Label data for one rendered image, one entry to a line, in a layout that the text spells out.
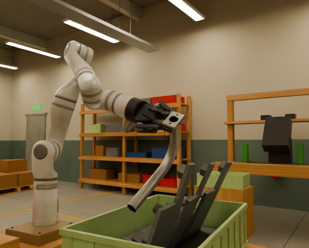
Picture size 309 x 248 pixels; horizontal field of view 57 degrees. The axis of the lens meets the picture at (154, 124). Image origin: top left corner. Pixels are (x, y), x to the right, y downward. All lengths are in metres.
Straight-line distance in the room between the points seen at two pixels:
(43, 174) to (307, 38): 5.38
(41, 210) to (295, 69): 5.24
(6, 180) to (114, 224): 6.48
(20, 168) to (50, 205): 6.98
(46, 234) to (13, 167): 6.96
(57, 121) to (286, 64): 5.12
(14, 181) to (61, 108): 6.51
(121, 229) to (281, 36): 5.36
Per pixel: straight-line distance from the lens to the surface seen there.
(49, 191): 1.23
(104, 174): 7.29
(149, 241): 0.79
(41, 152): 1.21
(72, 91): 1.21
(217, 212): 1.30
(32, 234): 1.16
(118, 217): 1.13
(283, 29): 6.13
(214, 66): 6.35
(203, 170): 0.99
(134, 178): 6.67
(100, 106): 0.93
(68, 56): 1.19
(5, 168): 8.06
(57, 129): 1.25
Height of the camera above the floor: 1.21
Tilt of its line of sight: 4 degrees up
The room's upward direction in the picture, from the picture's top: straight up
